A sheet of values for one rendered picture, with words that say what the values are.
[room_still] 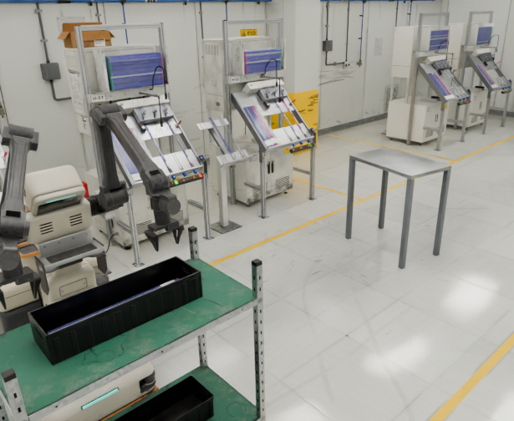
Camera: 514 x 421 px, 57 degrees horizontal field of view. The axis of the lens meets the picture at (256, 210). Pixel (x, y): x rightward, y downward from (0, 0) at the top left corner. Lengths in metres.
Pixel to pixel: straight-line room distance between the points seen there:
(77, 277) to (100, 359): 0.70
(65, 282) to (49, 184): 0.47
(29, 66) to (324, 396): 4.28
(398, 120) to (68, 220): 6.43
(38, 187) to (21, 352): 0.64
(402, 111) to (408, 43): 1.01
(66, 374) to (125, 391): 1.03
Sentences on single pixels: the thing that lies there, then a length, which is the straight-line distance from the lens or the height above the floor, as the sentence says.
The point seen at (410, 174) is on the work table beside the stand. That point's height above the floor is 0.80.
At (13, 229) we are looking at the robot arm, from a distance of 1.55.
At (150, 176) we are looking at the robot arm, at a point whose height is 1.43.
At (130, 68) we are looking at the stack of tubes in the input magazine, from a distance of 4.27.
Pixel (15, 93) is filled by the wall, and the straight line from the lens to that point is 5.52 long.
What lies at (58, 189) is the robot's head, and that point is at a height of 1.32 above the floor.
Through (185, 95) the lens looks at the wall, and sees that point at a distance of 6.39.
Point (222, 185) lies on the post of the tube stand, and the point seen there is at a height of 0.44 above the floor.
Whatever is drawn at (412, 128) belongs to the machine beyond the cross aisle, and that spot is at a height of 0.26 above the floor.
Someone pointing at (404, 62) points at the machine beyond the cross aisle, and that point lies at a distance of 7.80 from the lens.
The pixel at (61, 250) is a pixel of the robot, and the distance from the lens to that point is 2.17.
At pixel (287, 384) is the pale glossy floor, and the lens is 2.87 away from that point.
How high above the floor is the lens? 1.95
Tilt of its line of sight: 23 degrees down
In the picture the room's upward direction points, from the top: 1 degrees counter-clockwise
